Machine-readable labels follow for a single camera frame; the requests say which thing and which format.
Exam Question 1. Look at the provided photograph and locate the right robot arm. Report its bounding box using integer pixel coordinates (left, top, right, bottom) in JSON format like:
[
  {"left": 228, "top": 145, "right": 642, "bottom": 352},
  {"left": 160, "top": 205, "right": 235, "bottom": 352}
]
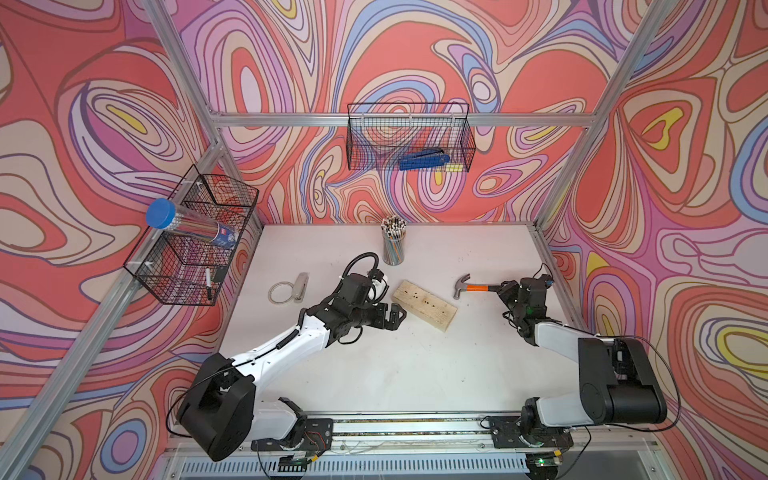
[{"left": 491, "top": 274, "right": 668, "bottom": 434}]

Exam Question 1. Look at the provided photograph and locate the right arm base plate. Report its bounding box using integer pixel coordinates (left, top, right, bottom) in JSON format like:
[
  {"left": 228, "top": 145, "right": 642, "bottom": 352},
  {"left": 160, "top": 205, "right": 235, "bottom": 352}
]
[{"left": 479, "top": 415, "right": 574, "bottom": 451}]

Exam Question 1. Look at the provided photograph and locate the cup of coloured pencils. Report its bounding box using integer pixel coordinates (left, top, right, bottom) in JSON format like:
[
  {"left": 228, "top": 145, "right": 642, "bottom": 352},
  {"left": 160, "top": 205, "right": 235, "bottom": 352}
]
[{"left": 380, "top": 216, "right": 407, "bottom": 266}]

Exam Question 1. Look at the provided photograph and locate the wire basket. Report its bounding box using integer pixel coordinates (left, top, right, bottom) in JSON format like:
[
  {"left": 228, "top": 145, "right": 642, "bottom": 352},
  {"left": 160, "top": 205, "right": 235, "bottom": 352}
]
[
  {"left": 346, "top": 100, "right": 476, "bottom": 172},
  {"left": 123, "top": 166, "right": 259, "bottom": 306}
]

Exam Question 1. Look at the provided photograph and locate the left wire basket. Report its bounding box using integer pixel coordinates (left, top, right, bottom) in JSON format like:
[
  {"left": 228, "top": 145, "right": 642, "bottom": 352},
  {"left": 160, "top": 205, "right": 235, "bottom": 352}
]
[{"left": 123, "top": 166, "right": 259, "bottom": 306}]

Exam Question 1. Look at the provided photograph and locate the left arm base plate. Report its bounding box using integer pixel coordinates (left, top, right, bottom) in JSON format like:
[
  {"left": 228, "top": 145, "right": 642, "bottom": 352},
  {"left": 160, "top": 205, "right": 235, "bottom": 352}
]
[{"left": 250, "top": 418, "right": 334, "bottom": 454}]

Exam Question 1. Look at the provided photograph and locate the wooden block with nails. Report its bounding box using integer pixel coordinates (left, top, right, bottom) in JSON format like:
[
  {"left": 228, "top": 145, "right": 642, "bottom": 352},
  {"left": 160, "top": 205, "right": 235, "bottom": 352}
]
[{"left": 392, "top": 280, "right": 458, "bottom": 332}]

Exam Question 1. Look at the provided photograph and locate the claw hammer orange black handle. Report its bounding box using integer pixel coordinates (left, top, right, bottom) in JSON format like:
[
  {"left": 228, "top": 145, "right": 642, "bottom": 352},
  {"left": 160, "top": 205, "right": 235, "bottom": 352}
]
[{"left": 453, "top": 274, "right": 507, "bottom": 300}]

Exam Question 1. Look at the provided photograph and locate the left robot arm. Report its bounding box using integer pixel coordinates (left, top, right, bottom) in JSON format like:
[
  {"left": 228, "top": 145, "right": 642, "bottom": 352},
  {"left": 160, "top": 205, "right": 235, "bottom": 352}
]
[{"left": 176, "top": 269, "right": 406, "bottom": 462}]

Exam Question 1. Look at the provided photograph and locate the back wire basket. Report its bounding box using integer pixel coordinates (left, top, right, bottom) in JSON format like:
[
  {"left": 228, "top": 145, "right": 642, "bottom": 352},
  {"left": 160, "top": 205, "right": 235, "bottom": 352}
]
[{"left": 346, "top": 100, "right": 476, "bottom": 172}]

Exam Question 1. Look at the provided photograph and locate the blue tool in basket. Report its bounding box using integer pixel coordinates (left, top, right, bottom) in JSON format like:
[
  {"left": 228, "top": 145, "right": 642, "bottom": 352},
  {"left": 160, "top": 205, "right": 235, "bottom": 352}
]
[{"left": 398, "top": 148, "right": 450, "bottom": 171}]

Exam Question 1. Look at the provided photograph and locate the clear bottle blue cap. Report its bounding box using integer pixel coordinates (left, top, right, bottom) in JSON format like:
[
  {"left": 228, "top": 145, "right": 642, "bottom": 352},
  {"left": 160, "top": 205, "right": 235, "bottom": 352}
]
[{"left": 145, "top": 199, "right": 238, "bottom": 249}]

